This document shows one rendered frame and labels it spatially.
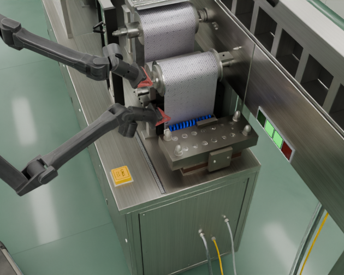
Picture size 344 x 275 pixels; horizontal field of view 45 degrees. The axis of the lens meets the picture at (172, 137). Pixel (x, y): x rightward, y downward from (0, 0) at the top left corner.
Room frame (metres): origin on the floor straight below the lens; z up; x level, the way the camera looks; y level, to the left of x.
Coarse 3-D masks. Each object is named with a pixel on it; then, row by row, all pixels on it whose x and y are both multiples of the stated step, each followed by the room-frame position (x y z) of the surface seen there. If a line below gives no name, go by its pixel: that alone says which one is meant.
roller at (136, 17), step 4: (192, 4) 1.64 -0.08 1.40; (192, 8) 1.62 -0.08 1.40; (196, 12) 1.61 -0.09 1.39; (136, 16) 1.59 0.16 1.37; (196, 16) 1.59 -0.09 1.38; (136, 20) 1.59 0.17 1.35; (140, 20) 1.53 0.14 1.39; (196, 20) 1.59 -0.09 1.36; (140, 24) 1.54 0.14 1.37; (196, 24) 1.58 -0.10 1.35; (196, 28) 1.58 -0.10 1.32; (196, 32) 1.59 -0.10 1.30; (140, 40) 1.55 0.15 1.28
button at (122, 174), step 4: (120, 168) 1.11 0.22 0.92; (124, 168) 1.11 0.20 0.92; (112, 172) 1.09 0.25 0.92; (116, 172) 1.09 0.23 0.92; (120, 172) 1.09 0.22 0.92; (124, 172) 1.09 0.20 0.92; (128, 172) 1.09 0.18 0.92; (116, 176) 1.07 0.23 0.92; (120, 176) 1.07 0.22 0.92; (124, 176) 1.07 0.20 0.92; (128, 176) 1.07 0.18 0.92; (116, 180) 1.05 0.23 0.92; (120, 180) 1.05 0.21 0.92; (124, 180) 1.05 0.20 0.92; (128, 180) 1.06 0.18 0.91; (116, 184) 1.04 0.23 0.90
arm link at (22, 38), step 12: (12, 24) 1.33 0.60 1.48; (24, 36) 1.31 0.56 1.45; (36, 36) 1.32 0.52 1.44; (36, 48) 1.27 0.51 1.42; (48, 48) 1.26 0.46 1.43; (60, 48) 1.27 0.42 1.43; (60, 60) 1.24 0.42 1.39; (72, 60) 1.22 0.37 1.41; (84, 60) 1.21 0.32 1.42; (84, 72) 1.20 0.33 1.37; (96, 72) 1.18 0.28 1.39
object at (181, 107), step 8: (200, 88) 1.32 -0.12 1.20; (208, 88) 1.34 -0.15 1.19; (176, 96) 1.28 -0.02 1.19; (184, 96) 1.30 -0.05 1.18; (192, 96) 1.31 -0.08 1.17; (200, 96) 1.33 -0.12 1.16; (208, 96) 1.34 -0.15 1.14; (168, 104) 1.27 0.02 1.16; (176, 104) 1.28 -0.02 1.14; (184, 104) 1.30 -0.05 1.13; (192, 104) 1.31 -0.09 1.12; (200, 104) 1.33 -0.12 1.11; (208, 104) 1.34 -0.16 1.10; (168, 112) 1.27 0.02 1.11; (176, 112) 1.28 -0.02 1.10; (184, 112) 1.30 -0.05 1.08; (192, 112) 1.31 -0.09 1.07; (200, 112) 1.33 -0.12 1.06; (208, 112) 1.34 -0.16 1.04; (176, 120) 1.28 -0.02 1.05; (184, 120) 1.30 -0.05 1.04
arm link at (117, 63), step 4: (112, 56) 1.25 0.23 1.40; (116, 56) 1.26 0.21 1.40; (112, 60) 1.24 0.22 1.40; (116, 60) 1.23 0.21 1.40; (120, 60) 1.23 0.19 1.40; (112, 64) 1.21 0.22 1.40; (116, 64) 1.21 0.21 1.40; (120, 64) 1.21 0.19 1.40; (124, 64) 1.23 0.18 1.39; (112, 68) 1.21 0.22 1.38; (116, 68) 1.20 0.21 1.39; (120, 68) 1.21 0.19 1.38; (124, 68) 1.22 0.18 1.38; (112, 72) 1.21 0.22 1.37; (116, 72) 1.20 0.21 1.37; (120, 72) 1.21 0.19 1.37; (124, 72) 1.21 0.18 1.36
